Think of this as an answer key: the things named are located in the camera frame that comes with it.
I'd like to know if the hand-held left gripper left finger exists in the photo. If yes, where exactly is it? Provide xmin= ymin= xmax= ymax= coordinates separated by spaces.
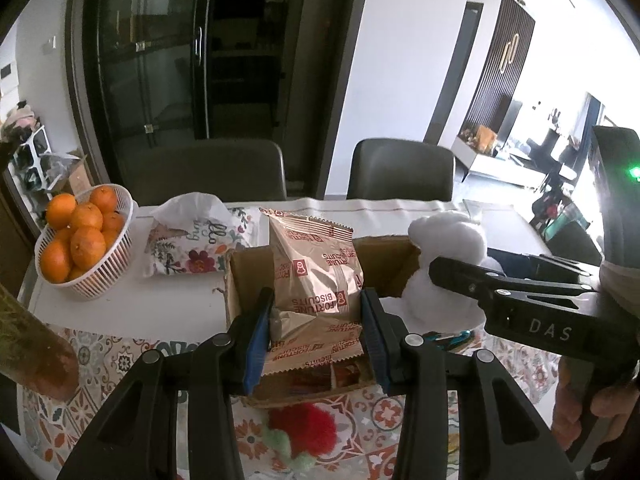
xmin=56 ymin=287 xmax=276 ymax=480

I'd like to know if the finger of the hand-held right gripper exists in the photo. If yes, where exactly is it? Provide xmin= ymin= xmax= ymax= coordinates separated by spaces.
xmin=492 ymin=251 xmax=601 ymax=287
xmin=429 ymin=256 xmax=598 ymax=312

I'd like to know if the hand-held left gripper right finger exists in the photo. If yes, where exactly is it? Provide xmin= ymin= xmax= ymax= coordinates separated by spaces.
xmin=361 ymin=287 xmax=581 ymax=480

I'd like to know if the white plush toy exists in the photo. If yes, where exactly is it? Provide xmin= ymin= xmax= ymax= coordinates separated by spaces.
xmin=395 ymin=212 xmax=490 ymax=332

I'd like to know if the brown cardboard box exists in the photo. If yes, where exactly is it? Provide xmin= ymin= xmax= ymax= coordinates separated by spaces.
xmin=222 ymin=235 xmax=426 ymax=408

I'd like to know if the rose gold snack packet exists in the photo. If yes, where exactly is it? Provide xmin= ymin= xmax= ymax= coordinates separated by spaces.
xmin=260 ymin=207 xmax=367 ymax=377

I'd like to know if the person's right hand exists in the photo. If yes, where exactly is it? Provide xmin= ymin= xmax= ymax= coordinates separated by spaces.
xmin=549 ymin=355 xmax=640 ymax=453

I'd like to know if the red and green strawberry plush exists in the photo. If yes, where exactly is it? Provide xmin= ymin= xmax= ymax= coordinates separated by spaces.
xmin=262 ymin=402 xmax=340 ymax=472

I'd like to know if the floral tissue pack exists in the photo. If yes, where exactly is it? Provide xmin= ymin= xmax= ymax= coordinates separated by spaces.
xmin=144 ymin=194 xmax=262 ymax=279

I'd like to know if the white media console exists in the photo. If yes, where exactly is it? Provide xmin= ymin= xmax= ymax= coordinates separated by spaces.
xmin=451 ymin=137 xmax=548 ymax=186

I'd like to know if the grey dining chair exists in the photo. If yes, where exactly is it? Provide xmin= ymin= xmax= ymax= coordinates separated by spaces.
xmin=120 ymin=139 xmax=288 ymax=207
xmin=346 ymin=138 xmax=457 ymax=201

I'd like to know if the tablecloth with patterned band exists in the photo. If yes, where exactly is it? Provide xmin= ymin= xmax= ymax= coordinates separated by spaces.
xmin=19 ymin=198 xmax=568 ymax=480

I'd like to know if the white slatted fruit basket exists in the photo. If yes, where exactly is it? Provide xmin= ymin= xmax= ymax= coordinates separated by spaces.
xmin=34 ymin=183 xmax=139 ymax=301

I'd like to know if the pile of oranges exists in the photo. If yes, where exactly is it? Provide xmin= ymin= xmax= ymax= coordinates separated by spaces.
xmin=39 ymin=186 xmax=126 ymax=283

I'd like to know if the dark interior door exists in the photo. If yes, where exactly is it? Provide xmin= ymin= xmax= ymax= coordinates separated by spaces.
xmin=424 ymin=2 xmax=485 ymax=147

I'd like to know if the glass vase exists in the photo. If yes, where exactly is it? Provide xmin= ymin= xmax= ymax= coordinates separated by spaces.
xmin=0 ymin=280 xmax=81 ymax=402

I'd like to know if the open cardboard carton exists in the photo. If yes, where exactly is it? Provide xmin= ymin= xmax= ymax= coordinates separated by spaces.
xmin=40 ymin=151 xmax=92 ymax=197

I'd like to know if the dark glass sliding door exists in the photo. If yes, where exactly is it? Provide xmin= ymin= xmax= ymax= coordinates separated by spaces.
xmin=65 ymin=0 xmax=376 ymax=183

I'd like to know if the white shoe rack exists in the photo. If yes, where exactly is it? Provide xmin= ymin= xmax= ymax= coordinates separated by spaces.
xmin=0 ymin=124 xmax=53 ymax=192

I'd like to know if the blue keychain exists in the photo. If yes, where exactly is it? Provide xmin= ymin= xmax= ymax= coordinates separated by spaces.
xmin=425 ymin=331 xmax=477 ymax=355

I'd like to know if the dark slatted wall panel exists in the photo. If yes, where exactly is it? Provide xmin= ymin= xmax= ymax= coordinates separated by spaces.
xmin=460 ymin=0 xmax=537 ymax=137

